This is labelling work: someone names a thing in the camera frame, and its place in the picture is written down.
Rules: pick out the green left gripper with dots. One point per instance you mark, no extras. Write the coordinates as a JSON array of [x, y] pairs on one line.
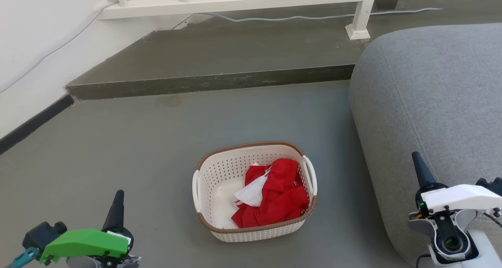
[[82, 242]]

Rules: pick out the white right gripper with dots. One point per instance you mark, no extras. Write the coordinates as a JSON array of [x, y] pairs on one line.
[[459, 197]]

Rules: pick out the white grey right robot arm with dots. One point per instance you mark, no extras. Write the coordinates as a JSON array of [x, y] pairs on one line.
[[486, 252]]

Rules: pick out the cream laundry basket brown rim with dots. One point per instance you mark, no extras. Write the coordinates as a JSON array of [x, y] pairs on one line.
[[255, 233]]

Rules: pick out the grey fabric sofa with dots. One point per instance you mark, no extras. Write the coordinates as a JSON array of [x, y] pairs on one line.
[[423, 91]]

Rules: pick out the teal connector plug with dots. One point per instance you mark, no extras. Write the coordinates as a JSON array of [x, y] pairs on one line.
[[23, 257]]

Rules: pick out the black baseboard strip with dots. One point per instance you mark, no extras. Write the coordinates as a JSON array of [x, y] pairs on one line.
[[33, 123]]

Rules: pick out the white garment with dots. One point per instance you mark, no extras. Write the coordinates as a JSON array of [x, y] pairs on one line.
[[251, 193]]

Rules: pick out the red garment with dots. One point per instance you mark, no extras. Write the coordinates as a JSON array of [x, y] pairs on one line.
[[280, 199]]

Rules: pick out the raised concrete step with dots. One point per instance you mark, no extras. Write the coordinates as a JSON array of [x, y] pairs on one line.
[[211, 83]]

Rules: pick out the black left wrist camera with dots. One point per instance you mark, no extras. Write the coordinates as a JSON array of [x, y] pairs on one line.
[[41, 234]]

